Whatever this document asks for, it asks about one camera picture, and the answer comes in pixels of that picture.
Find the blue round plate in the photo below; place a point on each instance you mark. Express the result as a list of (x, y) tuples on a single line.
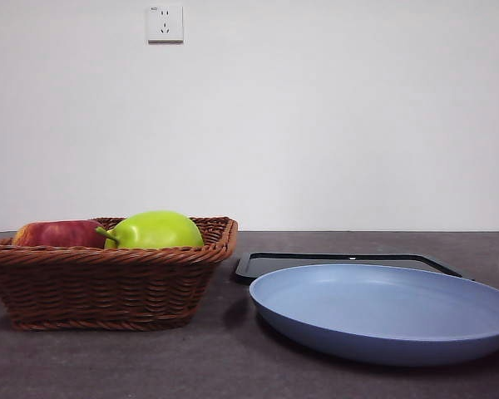
[(378, 316)]

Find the brown wicker basket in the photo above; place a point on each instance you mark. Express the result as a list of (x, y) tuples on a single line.
[(108, 287)]

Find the black flat tray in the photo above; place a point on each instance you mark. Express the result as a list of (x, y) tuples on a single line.
[(248, 271)]

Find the green apple with stem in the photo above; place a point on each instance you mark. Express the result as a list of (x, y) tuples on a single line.
[(158, 232)]

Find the red and yellow apple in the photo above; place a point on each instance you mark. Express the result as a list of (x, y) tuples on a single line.
[(58, 234)]

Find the white wall socket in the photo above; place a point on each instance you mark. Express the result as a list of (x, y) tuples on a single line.
[(165, 25)]

